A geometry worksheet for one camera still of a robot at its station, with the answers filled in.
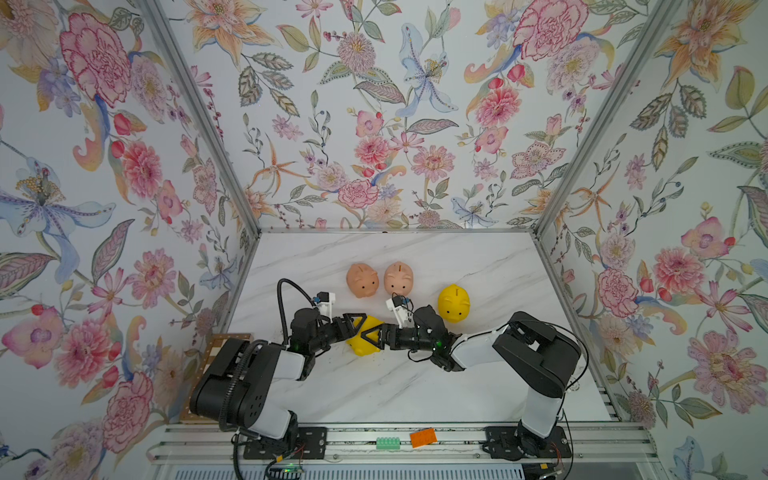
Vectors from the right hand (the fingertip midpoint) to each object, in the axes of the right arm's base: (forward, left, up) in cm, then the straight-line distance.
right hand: (368, 334), depth 84 cm
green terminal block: (-25, -6, -7) cm, 27 cm away
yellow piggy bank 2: (+11, -25, -1) cm, 28 cm away
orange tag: (-24, -15, -8) cm, 29 cm away
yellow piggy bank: (-4, +2, +1) cm, 4 cm away
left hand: (+5, +1, -1) cm, 5 cm away
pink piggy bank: (+18, +3, 0) cm, 18 cm away
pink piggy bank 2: (+19, -9, 0) cm, 21 cm away
